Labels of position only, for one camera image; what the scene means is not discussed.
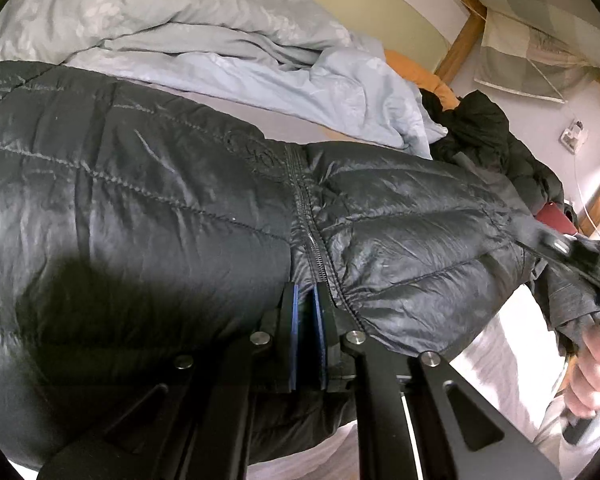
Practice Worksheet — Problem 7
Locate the black puffer down jacket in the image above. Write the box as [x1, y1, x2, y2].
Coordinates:
[0, 62, 533, 469]

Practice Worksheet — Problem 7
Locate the person right hand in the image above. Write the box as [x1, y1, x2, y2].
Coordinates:
[564, 324, 600, 419]

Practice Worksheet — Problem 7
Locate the red object on bed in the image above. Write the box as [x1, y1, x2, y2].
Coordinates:
[534, 203, 578, 235]

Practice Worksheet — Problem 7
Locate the black fleece garment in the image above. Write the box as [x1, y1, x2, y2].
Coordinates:
[420, 89, 565, 214]

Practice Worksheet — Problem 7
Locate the pastel checked upper mattress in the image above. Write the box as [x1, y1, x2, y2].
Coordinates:
[475, 0, 600, 104]

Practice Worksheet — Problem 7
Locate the orange pillow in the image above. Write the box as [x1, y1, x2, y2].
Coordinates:
[385, 50, 460, 110]

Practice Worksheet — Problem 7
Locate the light blue duvet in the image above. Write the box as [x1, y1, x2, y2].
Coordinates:
[0, 0, 446, 157]

